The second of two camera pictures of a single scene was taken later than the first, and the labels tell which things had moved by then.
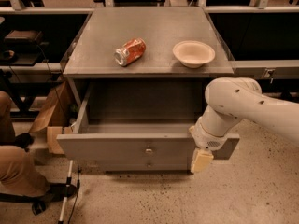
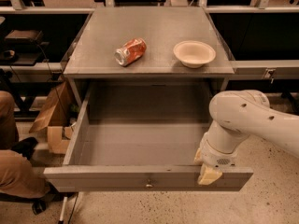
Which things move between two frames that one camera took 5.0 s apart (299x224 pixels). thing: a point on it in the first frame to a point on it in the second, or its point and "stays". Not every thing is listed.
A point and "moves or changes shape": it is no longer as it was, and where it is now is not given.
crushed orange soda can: (131, 51) stays
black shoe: (58, 191) to (24, 147)
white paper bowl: (192, 54) stays
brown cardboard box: (58, 110) stays
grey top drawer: (139, 124) moves or changes shape
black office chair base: (38, 203) stays
